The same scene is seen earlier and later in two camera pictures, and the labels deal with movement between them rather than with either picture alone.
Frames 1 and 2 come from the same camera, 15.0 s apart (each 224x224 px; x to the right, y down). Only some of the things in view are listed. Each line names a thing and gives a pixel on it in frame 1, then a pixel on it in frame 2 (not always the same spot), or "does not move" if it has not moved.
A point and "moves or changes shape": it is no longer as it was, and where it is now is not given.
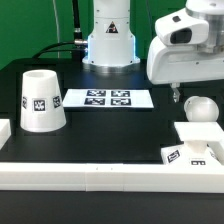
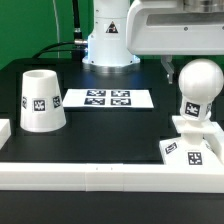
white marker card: (108, 98) does not move
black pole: (77, 29) does not move
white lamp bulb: (201, 109) moves or changes shape
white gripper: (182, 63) → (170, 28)
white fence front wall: (110, 177) does not move
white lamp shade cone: (41, 105) does not move
